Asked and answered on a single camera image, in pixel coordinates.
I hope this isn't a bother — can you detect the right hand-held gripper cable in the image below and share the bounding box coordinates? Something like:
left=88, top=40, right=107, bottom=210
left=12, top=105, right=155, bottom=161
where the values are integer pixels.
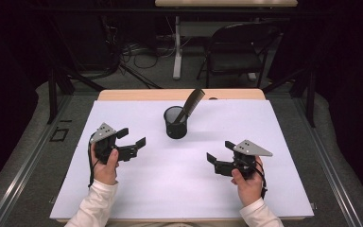
left=252, top=160, right=268, bottom=201

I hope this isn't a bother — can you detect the black metal frame stand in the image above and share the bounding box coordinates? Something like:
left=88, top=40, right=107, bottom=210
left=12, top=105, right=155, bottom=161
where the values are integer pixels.
left=45, top=12, right=107, bottom=126
left=262, top=67, right=317, bottom=129

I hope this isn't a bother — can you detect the black comb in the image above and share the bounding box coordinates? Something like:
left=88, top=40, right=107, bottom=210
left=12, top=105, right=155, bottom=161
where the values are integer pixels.
left=173, top=88, right=206, bottom=125

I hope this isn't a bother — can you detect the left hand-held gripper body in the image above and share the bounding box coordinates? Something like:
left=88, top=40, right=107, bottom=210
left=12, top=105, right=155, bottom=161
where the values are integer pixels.
left=89, top=122, right=139, bottom=166

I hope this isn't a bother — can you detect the left hand-held gripper cable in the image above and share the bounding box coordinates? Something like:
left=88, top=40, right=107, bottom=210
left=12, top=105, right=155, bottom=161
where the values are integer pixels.
left=87, top=133, right=100, bottom=189

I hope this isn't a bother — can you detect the white board sheet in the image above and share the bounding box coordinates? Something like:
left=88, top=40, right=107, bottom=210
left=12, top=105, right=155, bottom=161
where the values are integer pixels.
left=49, top=99, right=315, bottom=220

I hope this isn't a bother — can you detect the aluminium floor rail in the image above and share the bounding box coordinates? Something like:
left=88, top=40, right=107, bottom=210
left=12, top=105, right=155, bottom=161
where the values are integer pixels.
left=0, top=94, right=74, bottom=227
left=292, top=94, right=363, bottom=227

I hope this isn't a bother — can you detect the person's right hand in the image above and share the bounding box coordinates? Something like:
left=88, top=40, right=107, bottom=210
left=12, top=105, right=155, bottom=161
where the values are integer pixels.
left=231, top=156, right=265, bottom=207

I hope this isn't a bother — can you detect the person's left hand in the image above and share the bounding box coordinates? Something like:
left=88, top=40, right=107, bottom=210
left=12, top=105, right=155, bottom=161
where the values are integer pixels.
left=89, top=143, right=121, bottom=186

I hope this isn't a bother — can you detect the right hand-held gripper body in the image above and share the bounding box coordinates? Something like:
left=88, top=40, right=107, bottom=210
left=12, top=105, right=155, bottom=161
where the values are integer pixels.
left=215, top=139, right=274, bottom=181

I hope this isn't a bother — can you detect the black mesh pen cup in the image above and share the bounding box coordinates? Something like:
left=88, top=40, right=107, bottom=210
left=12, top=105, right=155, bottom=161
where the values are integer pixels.
left=163, top=105, right=190, bottom=140

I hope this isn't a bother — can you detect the white desk with beige top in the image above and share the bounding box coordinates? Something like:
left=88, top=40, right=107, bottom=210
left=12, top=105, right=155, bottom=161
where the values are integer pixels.
left=154, top=0, right=299, bottom=80

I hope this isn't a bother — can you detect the wooden table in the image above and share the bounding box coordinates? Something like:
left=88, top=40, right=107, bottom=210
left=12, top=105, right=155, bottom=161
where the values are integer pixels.
left=56, top=88, right=310, bottom=223

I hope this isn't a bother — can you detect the hand-held gripper cable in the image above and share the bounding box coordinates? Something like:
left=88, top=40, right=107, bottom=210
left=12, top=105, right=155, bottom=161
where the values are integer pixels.
left=252, top=160, right=268, bottom=201
left=87, top=133, right=100, bottom=189

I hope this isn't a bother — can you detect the black folding chair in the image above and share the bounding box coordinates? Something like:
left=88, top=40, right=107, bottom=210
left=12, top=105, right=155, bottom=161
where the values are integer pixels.
left=196, top=22, right=282, bottom=89

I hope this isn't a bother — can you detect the bundle of floor cables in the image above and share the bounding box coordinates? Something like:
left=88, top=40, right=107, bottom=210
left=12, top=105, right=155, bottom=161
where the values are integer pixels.
left=105, top=15, right=178, bottom=71

